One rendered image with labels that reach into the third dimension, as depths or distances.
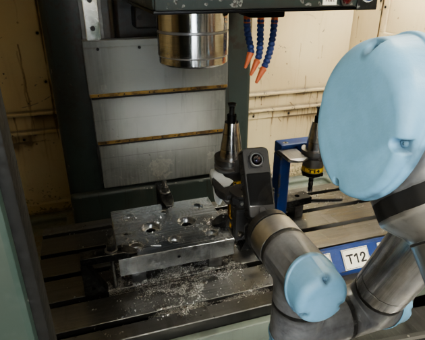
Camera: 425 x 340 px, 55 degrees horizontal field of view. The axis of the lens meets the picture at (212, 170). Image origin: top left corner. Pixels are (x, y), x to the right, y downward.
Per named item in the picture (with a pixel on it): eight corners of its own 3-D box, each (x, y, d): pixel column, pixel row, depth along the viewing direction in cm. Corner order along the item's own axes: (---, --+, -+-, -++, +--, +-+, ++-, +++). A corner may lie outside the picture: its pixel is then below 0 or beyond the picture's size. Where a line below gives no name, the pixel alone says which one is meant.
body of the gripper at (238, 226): (222, 222, 75) (247, 263, 65) (223, 181, 71) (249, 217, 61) (260, 216, 77) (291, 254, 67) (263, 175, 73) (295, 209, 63)
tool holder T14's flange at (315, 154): (316, 151, 102) (317, 142, 101) (332, 160, 97) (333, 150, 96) (295, 155, 99) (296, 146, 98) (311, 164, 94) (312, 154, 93)
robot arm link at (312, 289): (293, 336, 51) (299, 283, 47) (258, 279, 61) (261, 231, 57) (347, 321, 53) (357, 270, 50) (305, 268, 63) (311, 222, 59)
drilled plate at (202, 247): (233, 254, 106) (234, 238, 104) (121, 276, 98) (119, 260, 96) (208, 210, 126) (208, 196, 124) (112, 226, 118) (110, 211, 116)
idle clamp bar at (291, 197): (310, 214, 132) (312, 196, 129) (237, 231, 123) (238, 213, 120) (301, 207, 136) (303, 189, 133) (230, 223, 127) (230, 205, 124)
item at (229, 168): (237, 158, 82) (237, 147, 81) (252, 171, 77) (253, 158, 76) (208, 164, 80) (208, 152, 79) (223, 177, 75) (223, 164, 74)
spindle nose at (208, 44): (209, 54, 104) (209, 3, 99) (240, 65, 91) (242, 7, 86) (149, 59, 98) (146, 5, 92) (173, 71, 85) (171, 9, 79)
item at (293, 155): (311, 162, 94) (311, 158, 93) (290, 164, 92) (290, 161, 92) (296, 150, 100) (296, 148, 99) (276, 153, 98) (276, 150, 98)
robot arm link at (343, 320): (349, 361, 61) (360, 305, 56) (280, 382, 57) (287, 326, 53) (320, 322, 67) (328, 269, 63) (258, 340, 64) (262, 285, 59)
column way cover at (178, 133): (226, 173, 159) (229, 35, 137) (101, 190, 146) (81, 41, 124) (222, 168, 163) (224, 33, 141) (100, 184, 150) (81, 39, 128)
